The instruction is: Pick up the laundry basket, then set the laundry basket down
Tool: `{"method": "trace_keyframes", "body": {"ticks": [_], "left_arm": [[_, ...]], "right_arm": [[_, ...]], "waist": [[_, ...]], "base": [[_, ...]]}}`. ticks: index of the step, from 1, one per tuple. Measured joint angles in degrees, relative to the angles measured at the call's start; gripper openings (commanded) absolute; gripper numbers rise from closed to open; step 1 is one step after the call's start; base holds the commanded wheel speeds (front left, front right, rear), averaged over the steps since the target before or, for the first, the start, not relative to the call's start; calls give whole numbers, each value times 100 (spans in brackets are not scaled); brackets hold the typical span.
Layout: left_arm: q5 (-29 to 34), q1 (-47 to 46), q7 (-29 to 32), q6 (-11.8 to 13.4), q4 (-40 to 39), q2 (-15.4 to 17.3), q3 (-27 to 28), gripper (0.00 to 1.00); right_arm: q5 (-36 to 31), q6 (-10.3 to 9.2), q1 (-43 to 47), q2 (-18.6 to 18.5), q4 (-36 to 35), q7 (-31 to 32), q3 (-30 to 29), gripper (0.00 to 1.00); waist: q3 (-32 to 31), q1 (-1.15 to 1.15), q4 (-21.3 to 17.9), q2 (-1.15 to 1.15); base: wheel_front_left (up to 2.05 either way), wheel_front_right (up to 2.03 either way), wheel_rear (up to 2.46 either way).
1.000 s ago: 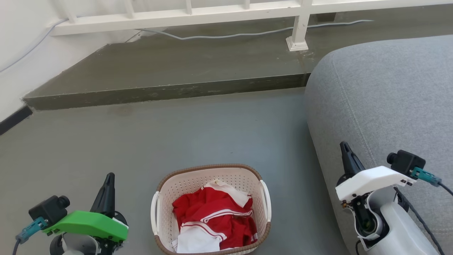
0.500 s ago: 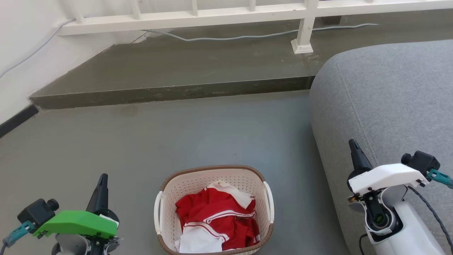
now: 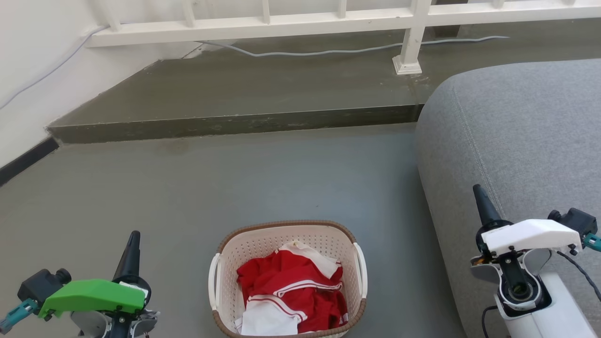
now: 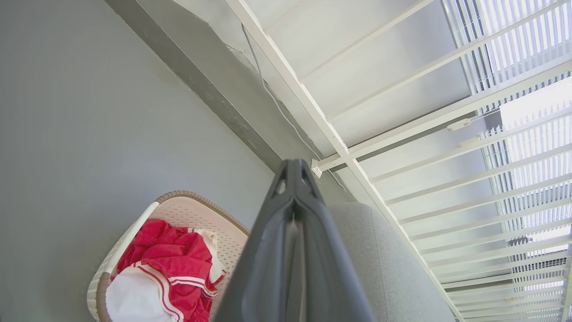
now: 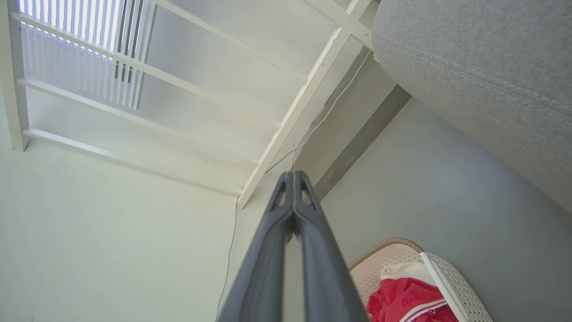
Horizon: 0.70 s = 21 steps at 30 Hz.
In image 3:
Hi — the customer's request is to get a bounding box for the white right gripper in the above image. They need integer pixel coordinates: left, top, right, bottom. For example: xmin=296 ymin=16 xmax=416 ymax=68
xmin=472 ymin=184 xmax=584 ymax=258

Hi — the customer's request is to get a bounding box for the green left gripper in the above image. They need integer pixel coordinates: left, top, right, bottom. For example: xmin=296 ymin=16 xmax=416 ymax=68
xmin=39 ymin=230 xmax=152 ymax=321

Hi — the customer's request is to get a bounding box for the cream plastic laundry basket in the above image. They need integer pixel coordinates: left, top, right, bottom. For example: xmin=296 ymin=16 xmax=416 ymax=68
xmin=208 ymin=220 xmax=368 ymax=338

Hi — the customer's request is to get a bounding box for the grey fabric sofa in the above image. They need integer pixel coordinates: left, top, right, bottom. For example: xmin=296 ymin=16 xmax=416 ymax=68
xmin=416 ymin=59 xmax=601 ymax=338

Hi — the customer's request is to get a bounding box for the black baseboard strip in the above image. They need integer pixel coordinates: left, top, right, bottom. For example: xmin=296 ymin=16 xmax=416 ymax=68
xmin=0 ymin=137 xmax=61 ymax=186

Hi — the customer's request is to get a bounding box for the white garment with red trim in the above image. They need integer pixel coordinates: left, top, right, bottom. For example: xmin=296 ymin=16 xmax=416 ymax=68
xmin=234 ymin=296 xmax=309 ymax=337

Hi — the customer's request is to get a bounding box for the red garment with white stripes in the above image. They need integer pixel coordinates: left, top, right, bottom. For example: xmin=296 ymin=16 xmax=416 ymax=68
xmin=236 ymin=242 xmax=349 ymax=333

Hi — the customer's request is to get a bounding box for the white railing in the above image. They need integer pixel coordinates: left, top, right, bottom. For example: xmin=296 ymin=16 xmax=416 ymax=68
xmin=87 ymin=0 xmax=601 ymax=76

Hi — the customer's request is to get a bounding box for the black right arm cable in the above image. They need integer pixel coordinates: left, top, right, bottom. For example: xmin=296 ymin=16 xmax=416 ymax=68
xmin=556 ymin=250 xmax=601 ymax=302

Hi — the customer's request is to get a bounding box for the light grey power cable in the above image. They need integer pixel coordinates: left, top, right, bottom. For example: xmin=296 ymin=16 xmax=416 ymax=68
xmin=0 ymin=24 xmax=109 ymax=110
xmin=195 ymin=36 xmax=510 ymax=58

